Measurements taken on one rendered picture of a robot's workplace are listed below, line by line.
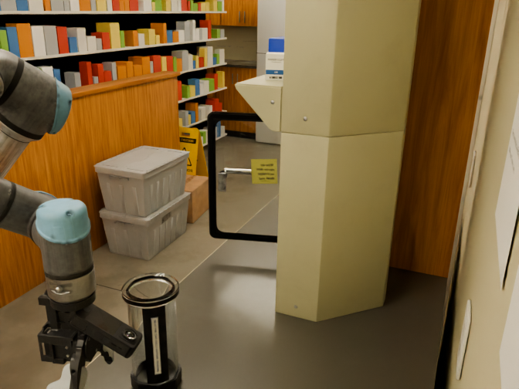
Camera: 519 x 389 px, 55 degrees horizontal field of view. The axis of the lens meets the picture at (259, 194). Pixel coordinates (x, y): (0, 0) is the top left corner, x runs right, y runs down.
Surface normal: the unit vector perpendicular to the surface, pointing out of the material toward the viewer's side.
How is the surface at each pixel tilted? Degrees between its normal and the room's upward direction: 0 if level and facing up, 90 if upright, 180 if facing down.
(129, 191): 95
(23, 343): 0
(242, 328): 0
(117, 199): 95
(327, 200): 90
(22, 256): 90
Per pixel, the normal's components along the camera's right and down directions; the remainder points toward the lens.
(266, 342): 0.02, -0.94
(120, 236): -0.37, 0.41
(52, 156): 0.93, 0.15
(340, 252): 0.38, 0.33
